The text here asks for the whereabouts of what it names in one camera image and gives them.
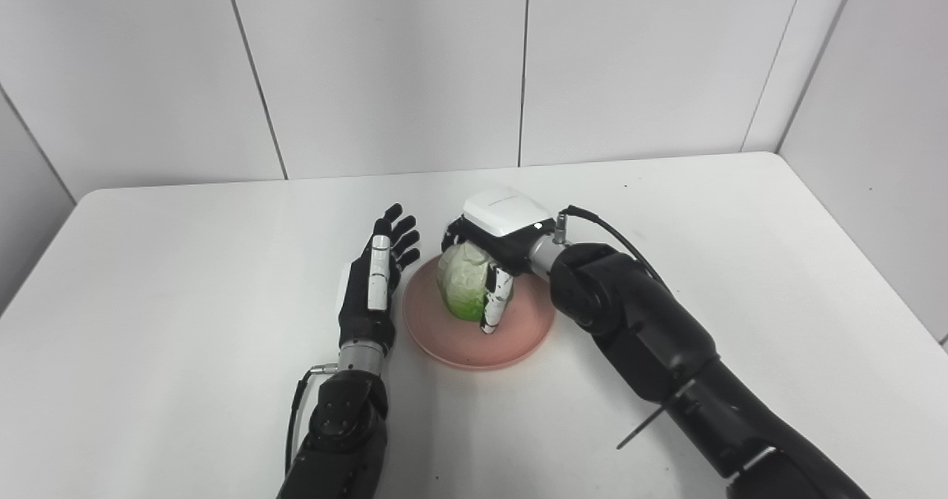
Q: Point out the green white cabbage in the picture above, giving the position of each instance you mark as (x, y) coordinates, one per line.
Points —
(463, 280)

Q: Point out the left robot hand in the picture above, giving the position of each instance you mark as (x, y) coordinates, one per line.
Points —
(378, 284)

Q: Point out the pink plate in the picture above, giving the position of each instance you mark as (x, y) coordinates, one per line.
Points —
(478, 329)

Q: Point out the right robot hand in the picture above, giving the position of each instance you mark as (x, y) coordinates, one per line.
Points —
(500, 240)

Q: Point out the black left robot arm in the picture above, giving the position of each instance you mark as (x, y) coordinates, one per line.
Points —
(341, 429)

